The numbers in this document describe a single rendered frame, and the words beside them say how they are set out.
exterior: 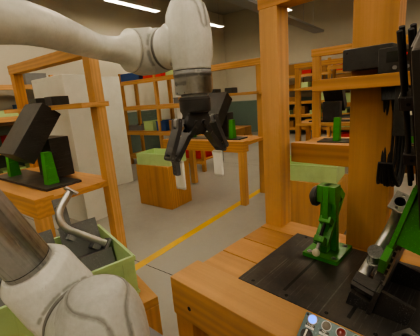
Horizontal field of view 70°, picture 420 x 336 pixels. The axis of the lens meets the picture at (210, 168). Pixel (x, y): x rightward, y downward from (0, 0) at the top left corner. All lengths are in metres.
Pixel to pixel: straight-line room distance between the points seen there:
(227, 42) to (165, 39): 12.30
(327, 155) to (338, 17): 10.12
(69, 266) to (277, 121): 1.00
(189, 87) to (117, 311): 0.47
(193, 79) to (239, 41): 12.05
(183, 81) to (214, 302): 0.66
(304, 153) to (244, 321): 0.79
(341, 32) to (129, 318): 11.00
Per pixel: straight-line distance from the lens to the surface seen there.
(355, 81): 1.10
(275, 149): 1.40
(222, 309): 1.00
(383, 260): 0.89
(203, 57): 0.70
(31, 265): 0.72
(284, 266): 1.16
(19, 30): 0.54
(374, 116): 1.21
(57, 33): 0.58
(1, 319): 1.16
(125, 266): 1.20
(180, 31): 0.70
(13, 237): 0.69
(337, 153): 1.37
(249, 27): 12.58
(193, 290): 1.07
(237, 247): 1.33
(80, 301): 0.60
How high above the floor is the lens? 1.51
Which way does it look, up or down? 13 degrees down
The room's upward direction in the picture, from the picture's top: 4 degrees counter-clockwise
